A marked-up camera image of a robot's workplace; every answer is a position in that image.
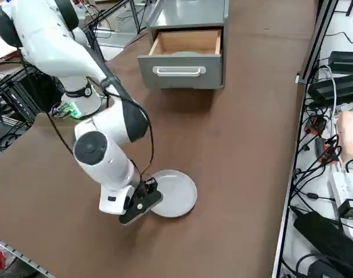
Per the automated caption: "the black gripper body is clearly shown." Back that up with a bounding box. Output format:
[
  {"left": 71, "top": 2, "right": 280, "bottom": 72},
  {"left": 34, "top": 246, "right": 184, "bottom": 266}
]
[{"left": 119, "top": 189, "right": 163, "bottom": 225}]

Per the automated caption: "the light gray plate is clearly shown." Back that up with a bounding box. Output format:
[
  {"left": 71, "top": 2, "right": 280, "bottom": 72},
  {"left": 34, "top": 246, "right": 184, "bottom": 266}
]
[{"left": 149, "top": 169, "right": 198, "bottom": 218}]

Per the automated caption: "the gray drawer with white handle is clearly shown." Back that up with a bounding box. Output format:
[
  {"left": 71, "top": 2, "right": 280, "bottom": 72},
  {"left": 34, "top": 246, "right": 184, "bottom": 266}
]
[{"left": 137, "top": 25, "right": 224, "bottom": 90}]

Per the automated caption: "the mint green plate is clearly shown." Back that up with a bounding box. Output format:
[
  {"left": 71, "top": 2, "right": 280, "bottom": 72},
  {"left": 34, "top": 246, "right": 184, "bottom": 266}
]
[{"left": 172, "top": 50, "right": 208, "bottom": 56}]

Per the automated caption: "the green circuit board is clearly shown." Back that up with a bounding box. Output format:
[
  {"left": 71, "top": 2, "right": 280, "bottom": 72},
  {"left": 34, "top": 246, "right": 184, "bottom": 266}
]
[{"left": 50, "top": 102, "right": 80, "bottom": 120}]

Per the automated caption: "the large black box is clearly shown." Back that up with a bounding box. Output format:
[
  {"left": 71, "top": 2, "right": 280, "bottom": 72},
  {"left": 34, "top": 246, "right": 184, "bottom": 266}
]
[{"left": 293, "top": 210, "right": 353, "bottom": 265}]

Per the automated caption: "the orange and black plug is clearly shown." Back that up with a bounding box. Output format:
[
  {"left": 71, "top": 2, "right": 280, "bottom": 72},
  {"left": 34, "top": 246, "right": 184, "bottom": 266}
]
[{"left": 306, "top": 115, "right": 328, "bottom": 135}]

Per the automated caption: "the gray steel cabinet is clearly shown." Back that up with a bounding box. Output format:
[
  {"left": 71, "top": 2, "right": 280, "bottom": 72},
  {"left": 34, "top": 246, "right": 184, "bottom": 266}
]
[{"left": 146, "top": 0, "right": 230, "bottom": 87}]

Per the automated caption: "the white power strip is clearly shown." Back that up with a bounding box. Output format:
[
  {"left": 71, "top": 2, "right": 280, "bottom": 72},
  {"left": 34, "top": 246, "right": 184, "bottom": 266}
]
[{"left": 328, "top": 171, "right": 353, "bottom": 241}]

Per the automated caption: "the small black plug adapter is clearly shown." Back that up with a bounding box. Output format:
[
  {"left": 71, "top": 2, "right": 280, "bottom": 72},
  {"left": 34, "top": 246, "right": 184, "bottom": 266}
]
[{"left": 337, "top": 199, "right": 353, "bottom": 221}]

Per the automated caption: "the long black power adapter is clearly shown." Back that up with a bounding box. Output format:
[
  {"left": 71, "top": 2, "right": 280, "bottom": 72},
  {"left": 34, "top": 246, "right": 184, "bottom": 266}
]
[{"left": 307, "top": 73, "right": 353, "bottom": 103}]

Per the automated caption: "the short black power adapter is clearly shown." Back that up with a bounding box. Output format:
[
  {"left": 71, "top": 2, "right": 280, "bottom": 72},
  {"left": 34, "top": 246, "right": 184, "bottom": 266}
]
[{"left": 329, "top": 51, "right": 353, "bottom": 66}]

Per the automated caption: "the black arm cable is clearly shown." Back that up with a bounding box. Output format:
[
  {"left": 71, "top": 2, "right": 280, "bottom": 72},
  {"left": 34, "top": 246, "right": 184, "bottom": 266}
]
[{"left": 83, "top": 43, "right": 156, "bottom": 186}]

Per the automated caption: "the metal shelf rail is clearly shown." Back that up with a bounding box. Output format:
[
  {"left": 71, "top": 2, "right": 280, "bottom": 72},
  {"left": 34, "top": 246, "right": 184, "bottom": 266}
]
[{"left": 0, "top": 233, "right": 55, "bottom": 278}]

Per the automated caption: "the white cable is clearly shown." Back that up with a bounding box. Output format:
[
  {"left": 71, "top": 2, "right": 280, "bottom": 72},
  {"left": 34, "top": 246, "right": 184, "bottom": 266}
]
[{"left": 320, "top": 64, "right": 339, "bottom": 123}]

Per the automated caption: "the aluminium camera post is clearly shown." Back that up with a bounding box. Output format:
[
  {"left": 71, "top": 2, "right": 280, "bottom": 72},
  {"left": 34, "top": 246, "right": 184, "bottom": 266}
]
[{"left": 296, "top": 0, "right": 341, "bottom": 85}]

